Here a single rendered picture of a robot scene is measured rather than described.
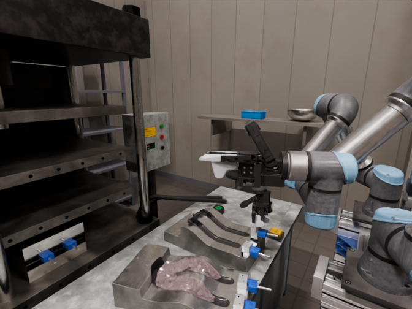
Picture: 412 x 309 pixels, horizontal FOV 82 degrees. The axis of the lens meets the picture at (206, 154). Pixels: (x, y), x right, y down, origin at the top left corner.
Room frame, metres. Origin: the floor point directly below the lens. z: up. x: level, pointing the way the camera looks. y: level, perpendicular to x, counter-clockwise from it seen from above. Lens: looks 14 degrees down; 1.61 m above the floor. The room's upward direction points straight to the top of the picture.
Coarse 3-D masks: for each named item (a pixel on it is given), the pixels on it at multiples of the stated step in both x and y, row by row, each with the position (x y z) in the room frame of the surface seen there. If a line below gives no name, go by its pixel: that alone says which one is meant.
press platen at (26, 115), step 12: (12, 108) 1.16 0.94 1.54; (24, 108) 1.16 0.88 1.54; (36, 108) 1.16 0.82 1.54; (48, 108) 1.16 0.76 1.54; (60, 108) 1.16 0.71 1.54; (72, 108) 1.17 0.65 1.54; (84, 108) 1.22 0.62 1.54; (96, 108) 1.28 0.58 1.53; (108, 108) 1.34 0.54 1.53; (120, 108) 1.40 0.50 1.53; (0, 120) 0.93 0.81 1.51; (12, 120) 0.96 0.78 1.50; (24, 120) 1.00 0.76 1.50; (36, 120) 1.03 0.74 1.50; (48, 120) 1.08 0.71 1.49
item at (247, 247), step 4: (244, 244) 0.98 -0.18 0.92; (248, 244) 0.98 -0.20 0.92; (252, 244) 0.98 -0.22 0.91; (244, 248) 0.96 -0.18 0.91; (248, 248) 0.95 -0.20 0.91; (252, 248) 0.96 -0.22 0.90; (256, 248) 0.96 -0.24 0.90; (260, 248) 0.97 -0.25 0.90; (248, 252) 0.95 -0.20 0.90; (252, 252) 0.94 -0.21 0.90; (256, 252) 0.94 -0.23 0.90; (252, 256) 0.94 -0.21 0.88; (256, 256) 0.93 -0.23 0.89; (268, 256) 0.92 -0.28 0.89
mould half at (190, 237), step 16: (208, 208) 1.30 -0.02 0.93; (176, 224) 1.25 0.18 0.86; (192, 224) 1.12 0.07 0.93; (208, 224) 1.15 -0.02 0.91; (224, 224) 1.20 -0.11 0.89; (240, 224) 1.21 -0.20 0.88; (176, 240) 1.13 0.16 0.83; (192, 240) 1.07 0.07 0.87; (208, 240) 1.05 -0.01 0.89; (240, 240) 1.05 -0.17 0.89; (208, 256) 1.02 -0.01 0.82; (224, 256) 0.97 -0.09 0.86; (240, 256) 0.93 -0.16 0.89
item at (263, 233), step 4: (252, 228) 1.06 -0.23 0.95; (260, 228) 1.08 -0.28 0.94; (252, 232) 1.06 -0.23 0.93; (260, 232) 1.04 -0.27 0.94; (264, 232) 1.03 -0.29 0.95; (268, 232) 1.06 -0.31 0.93; (252, 236) 1.05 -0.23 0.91; (256, 236) 1.04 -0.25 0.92; (260, 236) 1.04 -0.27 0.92; (264, 236) 1.03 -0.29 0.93; (276, 236) 1.01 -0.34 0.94
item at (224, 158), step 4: (224, 156) 0.54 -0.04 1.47; (228, 156) 0.53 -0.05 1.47; (232, 156) 0.53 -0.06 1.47; (236, 156) 0.53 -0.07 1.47; (240, 156) 0.53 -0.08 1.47; (244, 156) 0.53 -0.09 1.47; (248, 156) 0.53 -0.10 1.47; (252, 156) 0.55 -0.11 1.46; (224, 160) 0.54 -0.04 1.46; (228, 160) 0.54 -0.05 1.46; (232, 160) 0.53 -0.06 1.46; (236, 160) 0.53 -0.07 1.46; (240, 160) 0.53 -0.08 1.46; (244, 160) 0.53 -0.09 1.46
